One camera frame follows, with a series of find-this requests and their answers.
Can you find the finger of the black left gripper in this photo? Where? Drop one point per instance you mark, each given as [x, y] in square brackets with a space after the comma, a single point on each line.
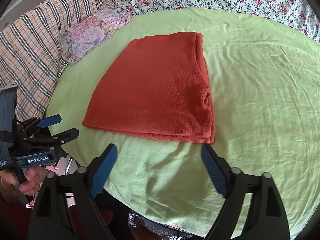
[45, 138]
[35, 123]

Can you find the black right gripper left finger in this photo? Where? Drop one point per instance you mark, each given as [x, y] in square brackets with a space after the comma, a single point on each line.
[50, 218]

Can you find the rust orange knit sweater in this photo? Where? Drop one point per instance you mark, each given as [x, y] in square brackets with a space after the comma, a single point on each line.
[157, 88]

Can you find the plaid beige blanket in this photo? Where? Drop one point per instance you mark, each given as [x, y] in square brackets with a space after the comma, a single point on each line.
[31, 52]

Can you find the purple pink floral pillow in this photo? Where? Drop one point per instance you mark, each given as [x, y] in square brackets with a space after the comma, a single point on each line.
[94, 30]

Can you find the light green bed sheet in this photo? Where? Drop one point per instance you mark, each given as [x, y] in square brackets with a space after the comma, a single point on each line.
[264, 80]

